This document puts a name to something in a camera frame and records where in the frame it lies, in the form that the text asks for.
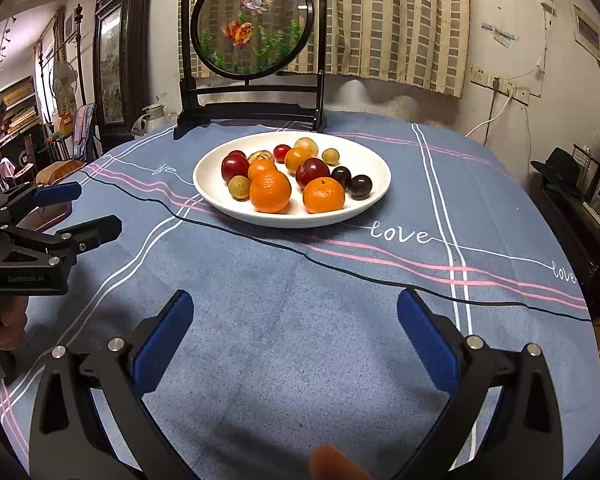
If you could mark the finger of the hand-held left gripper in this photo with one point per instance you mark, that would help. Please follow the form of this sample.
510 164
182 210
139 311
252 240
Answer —
55 194
90 235

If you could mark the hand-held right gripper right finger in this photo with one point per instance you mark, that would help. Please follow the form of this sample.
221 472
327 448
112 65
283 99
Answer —
427 340

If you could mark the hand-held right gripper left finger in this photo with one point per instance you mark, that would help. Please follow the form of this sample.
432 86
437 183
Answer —
165 340

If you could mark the white round plate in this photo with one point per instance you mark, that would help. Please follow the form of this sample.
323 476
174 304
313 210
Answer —
210 180

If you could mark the orange mandarin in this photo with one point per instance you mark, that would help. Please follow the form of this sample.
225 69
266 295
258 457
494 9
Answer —
270 192
295 157
323 196
260 166

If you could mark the yellow round fruit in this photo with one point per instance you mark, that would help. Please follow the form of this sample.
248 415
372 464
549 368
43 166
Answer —
306 145

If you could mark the person's left hand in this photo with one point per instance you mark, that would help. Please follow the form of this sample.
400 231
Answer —
12 322

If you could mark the person's right hand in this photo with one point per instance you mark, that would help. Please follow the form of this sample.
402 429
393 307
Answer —
335 465

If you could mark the brown cushion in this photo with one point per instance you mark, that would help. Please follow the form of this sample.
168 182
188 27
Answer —
55 172

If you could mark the white standing fan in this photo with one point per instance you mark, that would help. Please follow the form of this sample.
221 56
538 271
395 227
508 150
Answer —
65 80

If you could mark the white kettle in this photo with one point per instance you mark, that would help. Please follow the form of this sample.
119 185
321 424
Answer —
150 120

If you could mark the blue plaid tablecloth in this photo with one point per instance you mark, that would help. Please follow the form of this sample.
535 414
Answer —
280 300

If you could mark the dark wooden painted cabinet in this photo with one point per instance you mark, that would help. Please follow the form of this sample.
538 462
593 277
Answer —
112 60

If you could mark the yellow-green round fruit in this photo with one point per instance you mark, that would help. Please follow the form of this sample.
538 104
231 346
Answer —
239 187
330 156

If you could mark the red plum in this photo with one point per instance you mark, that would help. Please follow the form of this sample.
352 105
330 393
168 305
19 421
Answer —
234 167
314 169

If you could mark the dark purple round fruit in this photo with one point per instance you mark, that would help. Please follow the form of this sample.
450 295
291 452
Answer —
341 176
360 186

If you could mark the black equipment rack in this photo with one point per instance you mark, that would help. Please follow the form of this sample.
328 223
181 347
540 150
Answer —
580 240

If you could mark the brown striped round fruit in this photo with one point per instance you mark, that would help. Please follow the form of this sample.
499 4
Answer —
261 155

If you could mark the small red round fruit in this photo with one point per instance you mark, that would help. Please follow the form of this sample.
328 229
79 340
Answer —
281 152

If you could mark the black hat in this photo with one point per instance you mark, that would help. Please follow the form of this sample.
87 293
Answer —
560 165

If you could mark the goldfish screen on black stand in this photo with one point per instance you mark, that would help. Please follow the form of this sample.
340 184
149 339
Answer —
255 25

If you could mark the beige checked curtain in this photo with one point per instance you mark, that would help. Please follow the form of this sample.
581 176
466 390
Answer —
380 20

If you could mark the white wall outlet strip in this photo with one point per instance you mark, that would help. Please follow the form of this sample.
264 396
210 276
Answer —
512 89

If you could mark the white wall outlet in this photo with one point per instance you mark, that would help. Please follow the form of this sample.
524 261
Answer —
478 74

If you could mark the framed wall picture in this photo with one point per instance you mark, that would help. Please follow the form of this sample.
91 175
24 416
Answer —
587 32

